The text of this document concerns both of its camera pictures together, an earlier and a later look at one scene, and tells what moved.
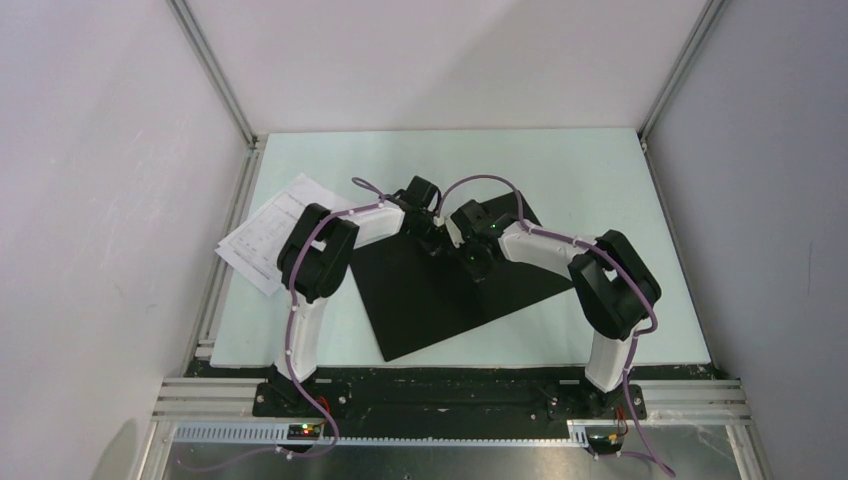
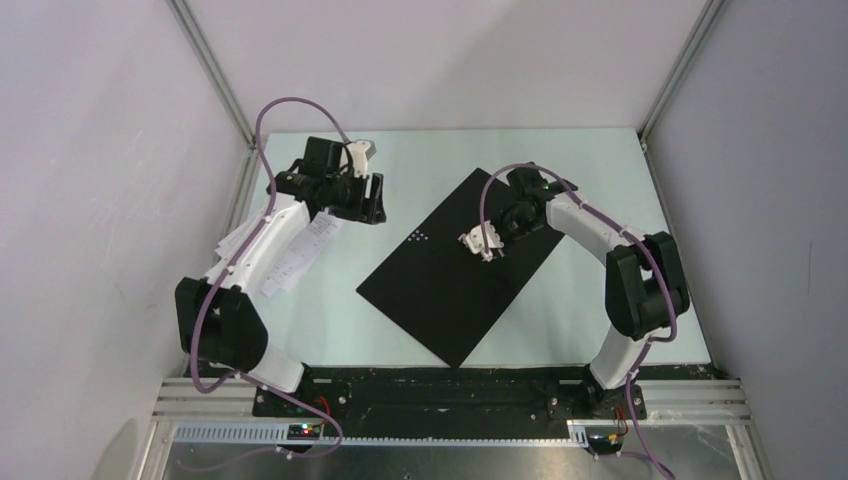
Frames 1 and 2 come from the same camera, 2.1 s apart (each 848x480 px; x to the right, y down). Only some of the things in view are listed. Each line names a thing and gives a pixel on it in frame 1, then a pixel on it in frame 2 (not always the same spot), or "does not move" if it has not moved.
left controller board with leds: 303,432 does not move
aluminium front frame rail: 222,413 does not move
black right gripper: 477,273 -> 504,212
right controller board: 605,444 does not move
